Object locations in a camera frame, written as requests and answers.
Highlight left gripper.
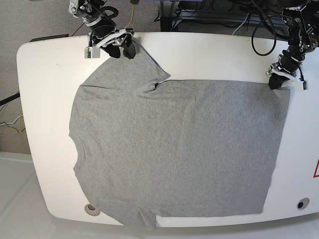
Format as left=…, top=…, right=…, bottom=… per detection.
left=267, top=53, right=305, bottom=90

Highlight red triangle sticker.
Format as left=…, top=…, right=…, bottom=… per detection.
left=313, top=160, right=319, bottom=178

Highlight yellow cable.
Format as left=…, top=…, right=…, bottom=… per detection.
left=124, top=3, right=136, bottom=29

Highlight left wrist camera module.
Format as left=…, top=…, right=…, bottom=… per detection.
left=84, top=46, right=100, bottom=59

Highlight table grommet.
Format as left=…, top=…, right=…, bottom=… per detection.
left=84, top=204, right=101, bottom=217
left=297, top=198, right=310, bottom=210

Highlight white cable on floor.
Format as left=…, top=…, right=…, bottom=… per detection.
left=0, top=114, right=23, bottom=125

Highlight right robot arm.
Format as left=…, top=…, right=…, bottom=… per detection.
left=69, top=0, right=136, bottom=59

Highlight grey T-shirt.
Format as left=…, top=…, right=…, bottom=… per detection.
left=69, top=50, right=290, bottom=229

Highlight black table leg base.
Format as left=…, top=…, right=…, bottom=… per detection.
left=160, top=16, right=174, bottom=32

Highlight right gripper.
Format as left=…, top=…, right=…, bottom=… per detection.
left=87, top=25, right=136, bottom=59

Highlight left table grommet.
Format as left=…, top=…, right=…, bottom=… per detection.
left=84, top=204, right=101, bottom=217

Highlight right table grommet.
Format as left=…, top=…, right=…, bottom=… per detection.
left=297, top=198, right=310, bottom=210

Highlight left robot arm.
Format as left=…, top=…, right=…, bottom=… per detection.
left=268, top=0, right=319, bottom=90

